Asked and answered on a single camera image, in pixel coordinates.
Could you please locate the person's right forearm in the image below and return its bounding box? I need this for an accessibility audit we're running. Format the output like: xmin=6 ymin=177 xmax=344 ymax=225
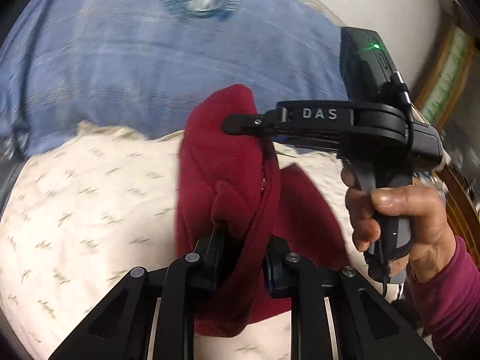
xmin=407 ymin=236 xmax=480 ymax=360

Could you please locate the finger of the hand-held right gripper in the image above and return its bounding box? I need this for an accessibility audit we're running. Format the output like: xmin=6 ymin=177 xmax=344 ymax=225
xmin=221 ymin=107 xmax=289 ymax=136
xmin=271 ymin=132 xmax=340 ymax=150

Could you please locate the blue plaid quilt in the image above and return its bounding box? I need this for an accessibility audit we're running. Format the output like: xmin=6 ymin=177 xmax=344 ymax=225
xmin=0 ymin=0 xmax=353 ymax=154

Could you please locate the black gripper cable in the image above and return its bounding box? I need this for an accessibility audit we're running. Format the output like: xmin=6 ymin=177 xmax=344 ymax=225
xmin=390 ymin=70 xmax=415 ymax=151

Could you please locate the wooden framed furniture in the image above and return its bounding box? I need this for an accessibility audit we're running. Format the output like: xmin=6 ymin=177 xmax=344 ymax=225
xmin=412 ymin=24 xmax=480 ymax=256

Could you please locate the dark red garment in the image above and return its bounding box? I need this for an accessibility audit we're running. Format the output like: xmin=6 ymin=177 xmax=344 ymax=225
xmin=174 ymin=84 xmax=361 ymax=338

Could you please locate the cream leaf-print bed sheet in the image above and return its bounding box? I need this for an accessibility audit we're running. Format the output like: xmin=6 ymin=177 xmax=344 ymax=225
xmin=0 ymin=120 xmax=406 ymax=360

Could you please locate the person's right hand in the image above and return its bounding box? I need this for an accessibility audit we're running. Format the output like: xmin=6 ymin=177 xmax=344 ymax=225
xmin=341 ymin=167 xmax=456 ymax=284

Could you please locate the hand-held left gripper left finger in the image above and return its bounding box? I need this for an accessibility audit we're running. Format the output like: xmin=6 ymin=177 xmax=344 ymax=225
xmin=49 ymin=229 xmax=226 ymax=360

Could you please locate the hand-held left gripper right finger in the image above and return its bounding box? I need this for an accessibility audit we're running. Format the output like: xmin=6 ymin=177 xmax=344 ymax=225
xmin=262 ymin=237 xmax=439 ymax=360

